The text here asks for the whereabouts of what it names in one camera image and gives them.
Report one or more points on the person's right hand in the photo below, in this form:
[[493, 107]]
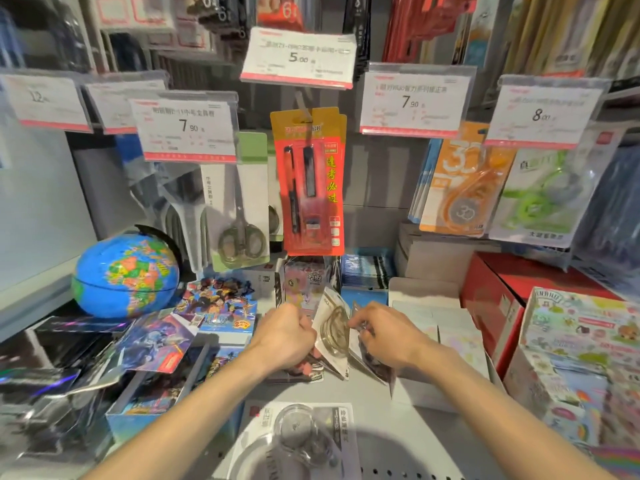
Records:
[[395, 339]]

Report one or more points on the person's left hand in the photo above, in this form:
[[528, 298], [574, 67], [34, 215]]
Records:
[[285, 339]]

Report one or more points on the blue correction tape pack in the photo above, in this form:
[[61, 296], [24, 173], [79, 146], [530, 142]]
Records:
[[422, 194]]

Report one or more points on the orange correction tape pack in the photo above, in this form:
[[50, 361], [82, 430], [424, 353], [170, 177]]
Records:
[[460, 194]]

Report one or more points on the green correction tape pack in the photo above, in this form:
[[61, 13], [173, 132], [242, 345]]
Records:
[[540, 204]]

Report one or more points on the person's left forearm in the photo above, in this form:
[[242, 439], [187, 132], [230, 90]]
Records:
[[175, 429]]

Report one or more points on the person's right forearm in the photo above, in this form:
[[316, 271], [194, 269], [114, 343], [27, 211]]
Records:
[[500, 429]]

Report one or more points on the open white cardboard box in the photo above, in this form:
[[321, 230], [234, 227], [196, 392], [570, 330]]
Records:
[[450, 334]]

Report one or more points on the small patterned box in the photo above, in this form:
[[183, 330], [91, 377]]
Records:
[[305, 279]]

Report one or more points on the small white boxes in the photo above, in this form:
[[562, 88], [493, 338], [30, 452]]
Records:
[[260, 279]]

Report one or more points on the stack of blue flat packs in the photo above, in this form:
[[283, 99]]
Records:
[[365, 272]]

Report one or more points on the blue cartoon card box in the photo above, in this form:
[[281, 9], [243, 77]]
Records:
[[215, 304]]

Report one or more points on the plain beige cardboard box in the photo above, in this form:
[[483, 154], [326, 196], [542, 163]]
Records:
[[440, 259]]

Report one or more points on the red cardboard box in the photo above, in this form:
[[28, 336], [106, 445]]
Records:
[[490, 304]]

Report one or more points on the purple card pack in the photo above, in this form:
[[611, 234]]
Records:
[[155, 344]]

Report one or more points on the green card scissors pack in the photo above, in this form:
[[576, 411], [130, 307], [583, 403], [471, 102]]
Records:
[[235, 209]]

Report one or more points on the blue card tray box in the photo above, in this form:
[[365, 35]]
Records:
[[150, 394]]

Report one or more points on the stack of red pen packs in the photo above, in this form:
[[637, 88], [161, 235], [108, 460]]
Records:
[[307, 194]]

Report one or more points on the blue globe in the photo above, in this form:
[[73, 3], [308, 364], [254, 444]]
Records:
[[125, 274]]

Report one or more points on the white printed sticker box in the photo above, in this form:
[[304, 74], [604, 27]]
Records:
[[575, 324]]

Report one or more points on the pony sticker bag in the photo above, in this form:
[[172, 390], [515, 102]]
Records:
[[575, 414]]

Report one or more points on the stack of printed sticker bags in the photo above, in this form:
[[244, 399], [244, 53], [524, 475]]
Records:
[[620, 404]]

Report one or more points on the black holographic card holder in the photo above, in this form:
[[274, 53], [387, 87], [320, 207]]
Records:
[[50, 384]]

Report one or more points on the row of clear sticker bags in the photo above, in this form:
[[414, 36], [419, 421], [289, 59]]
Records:
[[610, 219]]

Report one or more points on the white slim pack blue label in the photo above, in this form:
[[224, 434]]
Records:
[[477, 34]]

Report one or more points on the row of red slim packs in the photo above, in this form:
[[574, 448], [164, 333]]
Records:
[[420, 24]]

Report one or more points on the row of black ink packs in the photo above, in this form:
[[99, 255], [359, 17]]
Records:
[[357, 19]]

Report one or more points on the row of black yellow packs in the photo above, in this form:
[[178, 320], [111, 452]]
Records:
[[215, 9]]

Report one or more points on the white label sticker pack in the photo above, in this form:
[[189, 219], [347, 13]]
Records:
[[130, 9]]

